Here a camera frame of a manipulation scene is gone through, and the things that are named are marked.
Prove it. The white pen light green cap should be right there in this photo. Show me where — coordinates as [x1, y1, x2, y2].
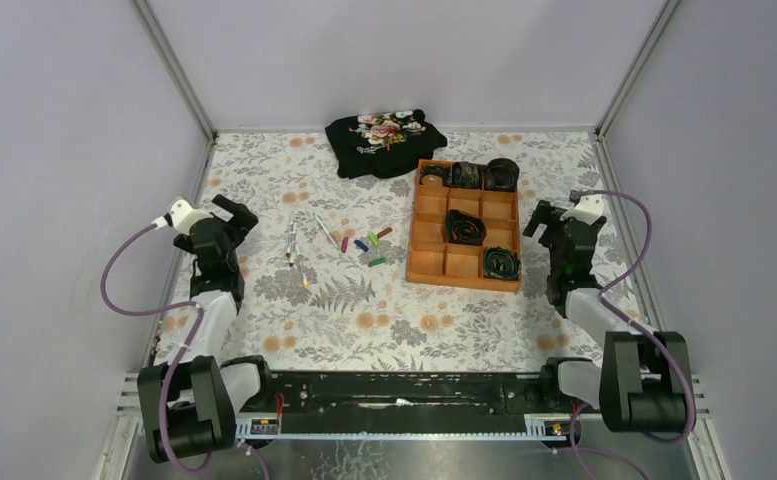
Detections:
[313, 213, 340, 251]

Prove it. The white pen blue cap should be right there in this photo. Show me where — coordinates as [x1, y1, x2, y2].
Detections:
[286, 221, 296, 258]

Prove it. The white pen magenta cap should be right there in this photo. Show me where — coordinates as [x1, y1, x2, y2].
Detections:
[292, 253, 309, 290]

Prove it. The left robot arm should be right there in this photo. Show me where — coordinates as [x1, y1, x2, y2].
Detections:
[137, 195, 270, 465]

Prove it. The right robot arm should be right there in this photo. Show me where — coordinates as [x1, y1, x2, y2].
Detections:
[523, 194, 696, 443]

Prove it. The brown pen cap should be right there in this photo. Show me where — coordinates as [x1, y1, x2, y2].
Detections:
[376, 227, 393, 238]

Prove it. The dark green pen cap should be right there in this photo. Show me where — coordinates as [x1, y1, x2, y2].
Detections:
[368, 257, 386, 268]

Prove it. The rolled black belt top right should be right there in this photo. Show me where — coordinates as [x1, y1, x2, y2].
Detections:
[483, 158, 520, 192]

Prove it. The rolled black belt bottom right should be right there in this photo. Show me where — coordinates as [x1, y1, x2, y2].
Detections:
[482, 247, 521, 281]

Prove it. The orange wooden compartment tray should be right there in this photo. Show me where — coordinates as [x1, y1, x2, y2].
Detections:
[406, 158, 522, 293]

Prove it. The rolled black belt top middle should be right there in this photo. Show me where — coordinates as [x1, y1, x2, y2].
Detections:
[447, 161, 486, 189]

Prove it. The small item in tray corner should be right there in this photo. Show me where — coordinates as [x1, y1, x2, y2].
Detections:
[419, 164, 451, 187]

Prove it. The black floral folded shirt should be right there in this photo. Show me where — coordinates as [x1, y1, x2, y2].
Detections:
[325, 109, 448, 179]

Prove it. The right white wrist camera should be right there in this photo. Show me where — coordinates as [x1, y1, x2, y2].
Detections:
[560, 191, 605, 225]

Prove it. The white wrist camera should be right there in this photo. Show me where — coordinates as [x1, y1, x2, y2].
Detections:
[560, 191, 605, 225]
[151, 197, 212, 235]

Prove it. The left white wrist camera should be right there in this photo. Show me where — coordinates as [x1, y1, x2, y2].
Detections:
[151, 197, 212, 235]

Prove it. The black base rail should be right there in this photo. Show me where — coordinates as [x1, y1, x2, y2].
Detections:
[237, 371, 574, 439]

